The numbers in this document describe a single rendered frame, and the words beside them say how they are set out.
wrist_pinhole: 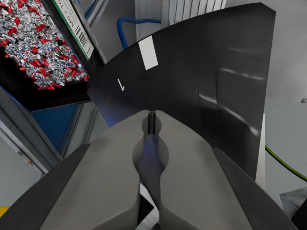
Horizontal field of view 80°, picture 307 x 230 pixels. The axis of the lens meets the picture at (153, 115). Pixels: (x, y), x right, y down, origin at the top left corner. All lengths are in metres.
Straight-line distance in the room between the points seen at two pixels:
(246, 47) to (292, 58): 1.44
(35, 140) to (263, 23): 0.61
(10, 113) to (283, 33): 1.42
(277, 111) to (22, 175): 1.78
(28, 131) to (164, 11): 0.85
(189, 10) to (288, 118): 1.08
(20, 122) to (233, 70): 0.53
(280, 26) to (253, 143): 1.28
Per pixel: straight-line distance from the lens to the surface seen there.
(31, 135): 0.63
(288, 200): 0.52
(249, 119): 0.17
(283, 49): 1.53
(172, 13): 1.11
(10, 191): 1.32
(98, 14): 0.64
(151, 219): 0.34
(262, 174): 0.51
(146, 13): 1.13
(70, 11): 0.34
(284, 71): 1.67
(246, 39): 0.18
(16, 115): 0.58
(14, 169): 1.38
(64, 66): 0.38
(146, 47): 0.21
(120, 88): 0.23
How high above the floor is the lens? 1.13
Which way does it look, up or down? 42 degrees down
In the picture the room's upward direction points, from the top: 180 degrees counter-clockwise
